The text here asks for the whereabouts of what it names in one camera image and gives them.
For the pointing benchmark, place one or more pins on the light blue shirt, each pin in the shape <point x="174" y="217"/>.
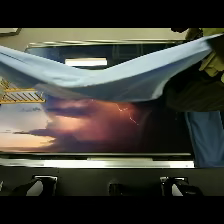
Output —
<point x="110" y="80"/>

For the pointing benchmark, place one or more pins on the blue jeans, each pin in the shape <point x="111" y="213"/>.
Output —
<point x="206" y="136"/>

